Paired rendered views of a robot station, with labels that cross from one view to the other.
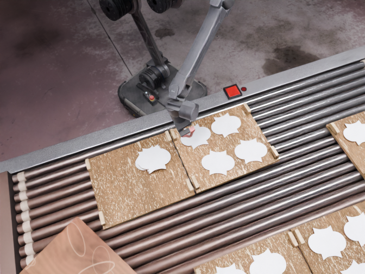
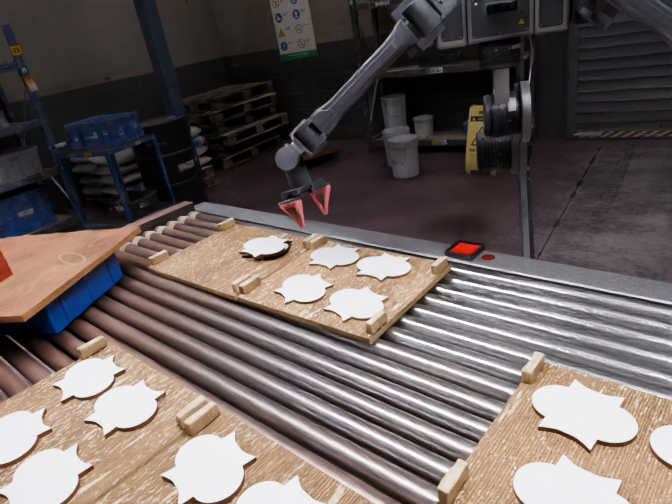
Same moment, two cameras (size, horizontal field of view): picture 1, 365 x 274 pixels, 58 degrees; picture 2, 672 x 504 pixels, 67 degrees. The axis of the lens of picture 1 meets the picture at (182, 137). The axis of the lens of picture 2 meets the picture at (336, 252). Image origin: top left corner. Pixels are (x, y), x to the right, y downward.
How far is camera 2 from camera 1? 139 cm
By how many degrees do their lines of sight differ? 54
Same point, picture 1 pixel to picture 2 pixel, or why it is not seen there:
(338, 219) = (281, 469)
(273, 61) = not seen: outside the picture
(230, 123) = (390, 267)
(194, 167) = (279, 278)
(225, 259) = (130, 362)
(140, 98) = not seen: hidden behind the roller
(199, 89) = not seen: hidden behind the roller
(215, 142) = (341, 274)
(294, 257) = (157, 435)
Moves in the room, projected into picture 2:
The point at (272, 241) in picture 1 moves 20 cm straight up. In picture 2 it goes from (182, 395) to (149, 303)
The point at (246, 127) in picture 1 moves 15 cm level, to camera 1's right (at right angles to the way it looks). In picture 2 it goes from (403, 284) to (449, 306)
